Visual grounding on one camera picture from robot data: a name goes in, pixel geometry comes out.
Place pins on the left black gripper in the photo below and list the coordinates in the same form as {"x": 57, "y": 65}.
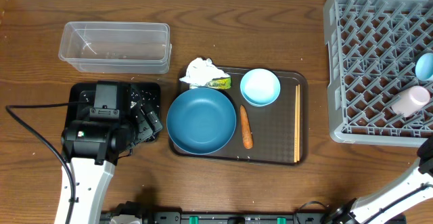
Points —
{"x": 149, "y": 126}

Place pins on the dark blue bowl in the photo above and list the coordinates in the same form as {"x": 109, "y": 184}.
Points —
{"x": 201, "y": 121}

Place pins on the pale pink cup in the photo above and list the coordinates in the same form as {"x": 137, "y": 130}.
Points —
{"x": 411, "y": 100}

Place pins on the light blue cup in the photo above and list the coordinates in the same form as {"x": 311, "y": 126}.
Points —
{"x": 424, "y": 67}

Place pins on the pile of white rice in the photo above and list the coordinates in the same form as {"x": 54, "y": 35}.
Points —
{"x": 144, "y": 97}

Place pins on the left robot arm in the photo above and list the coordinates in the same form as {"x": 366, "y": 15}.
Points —
{"x": 104, "y": 122}

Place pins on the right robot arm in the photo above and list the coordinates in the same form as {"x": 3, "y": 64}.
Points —
{"x": 411, "y": 188}

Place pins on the grey dishwasher rack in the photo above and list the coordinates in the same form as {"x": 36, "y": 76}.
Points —
{"x": 373, "y": 48}

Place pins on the black rectangular tray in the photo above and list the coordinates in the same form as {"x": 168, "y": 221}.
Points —
{"x": 146, "y": 127}

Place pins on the clear plastic bin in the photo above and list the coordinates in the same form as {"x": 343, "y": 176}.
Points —
{"x": 117, "y": 47}

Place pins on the crumpled white tissue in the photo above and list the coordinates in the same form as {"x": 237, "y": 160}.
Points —
{"x": 200, "y": 71}

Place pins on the yellow green wrapper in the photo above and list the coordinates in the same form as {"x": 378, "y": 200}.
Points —
{"x": 223, "y": 83}

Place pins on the orange carrot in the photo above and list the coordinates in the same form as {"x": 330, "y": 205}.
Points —
{"x": 246, "y": 131}

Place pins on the light blue small bowl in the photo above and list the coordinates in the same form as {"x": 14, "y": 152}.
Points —
{"x": 260, "y": 87}

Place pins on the dark brown serving tray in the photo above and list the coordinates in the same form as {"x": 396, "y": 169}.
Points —
{"x": 272, "y": 126}

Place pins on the wooden chopstick outer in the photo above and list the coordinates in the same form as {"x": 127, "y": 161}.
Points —
{"x": 299, "y": 122}

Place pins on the wooden chopstick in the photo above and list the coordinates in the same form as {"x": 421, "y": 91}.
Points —
{"x": 296, "y": 127}
{"x": 299, "y": 122}

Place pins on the wooden chopstick inner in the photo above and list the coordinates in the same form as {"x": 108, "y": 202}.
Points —
{"x": 296, "y": 127}

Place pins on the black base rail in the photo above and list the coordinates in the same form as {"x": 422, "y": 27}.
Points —
{"x": 133, "y": 212}

